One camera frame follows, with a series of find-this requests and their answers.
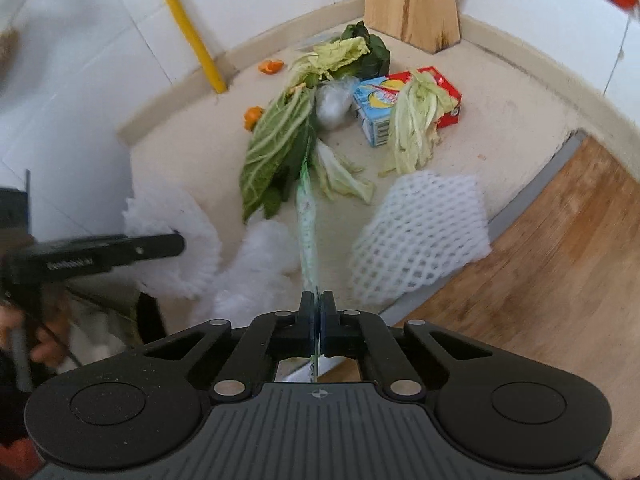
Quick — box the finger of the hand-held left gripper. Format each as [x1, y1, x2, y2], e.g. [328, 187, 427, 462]
[117, 232, 186, 272]

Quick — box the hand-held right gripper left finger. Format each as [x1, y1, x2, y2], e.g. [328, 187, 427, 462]
[135, 291, 319, 403]

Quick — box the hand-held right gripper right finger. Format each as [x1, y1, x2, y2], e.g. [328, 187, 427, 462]
[321, 291, 496, 402]

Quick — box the white foam fruit net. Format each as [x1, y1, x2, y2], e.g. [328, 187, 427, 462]
[122, 185, 223, 301]
[200, 220, 303, 328]

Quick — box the small pale cabbage leaf piece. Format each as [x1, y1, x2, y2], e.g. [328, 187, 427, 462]
[312, 140, 376, 206]

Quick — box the large green cabbage leaf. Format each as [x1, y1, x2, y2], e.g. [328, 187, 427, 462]
[240, 87, 318, 221]

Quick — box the person's left hand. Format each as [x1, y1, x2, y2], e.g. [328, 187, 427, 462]
[0, 300, 71, 366]

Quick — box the flat white foam net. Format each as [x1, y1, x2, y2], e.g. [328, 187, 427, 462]
[348, 170, 493, 308]

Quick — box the long pale cabbage leaf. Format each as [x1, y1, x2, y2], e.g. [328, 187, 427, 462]
[380, 71, 458, 178]

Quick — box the wooden cutting board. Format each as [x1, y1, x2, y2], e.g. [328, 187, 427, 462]
[320, 135, 640, 480]

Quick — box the yellow pipe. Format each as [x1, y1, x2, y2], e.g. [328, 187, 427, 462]
[145, 0, 228, 93]

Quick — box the crumpled clear plastic bag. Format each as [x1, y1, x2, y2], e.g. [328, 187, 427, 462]
[315, 77, 362, 132]

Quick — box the red and blue drink carton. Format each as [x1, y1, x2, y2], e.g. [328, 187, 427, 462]
[352, 66, 463, 148]

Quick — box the dark green leafy vegetable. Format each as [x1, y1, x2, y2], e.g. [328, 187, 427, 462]
[330, 21, 392, 81]

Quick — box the wooden knife block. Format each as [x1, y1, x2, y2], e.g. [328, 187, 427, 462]
[364, 0, 462, 55]

